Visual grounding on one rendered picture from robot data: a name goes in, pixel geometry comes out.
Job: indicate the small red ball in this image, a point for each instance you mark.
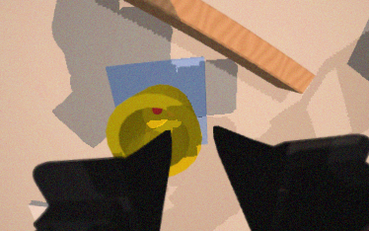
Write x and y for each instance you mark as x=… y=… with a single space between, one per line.
x=156 y=111

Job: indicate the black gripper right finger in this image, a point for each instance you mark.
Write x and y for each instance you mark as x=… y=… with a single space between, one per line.
x=261 y=174

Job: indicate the beige flat rectangular slab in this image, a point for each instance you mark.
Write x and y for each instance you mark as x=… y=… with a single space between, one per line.
x=37 y=208

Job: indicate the brown flat bar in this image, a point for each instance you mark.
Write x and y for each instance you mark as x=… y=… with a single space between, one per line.
x=208 y=25

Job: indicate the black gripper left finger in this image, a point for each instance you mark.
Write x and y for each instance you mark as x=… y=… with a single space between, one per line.
x=138 y=181

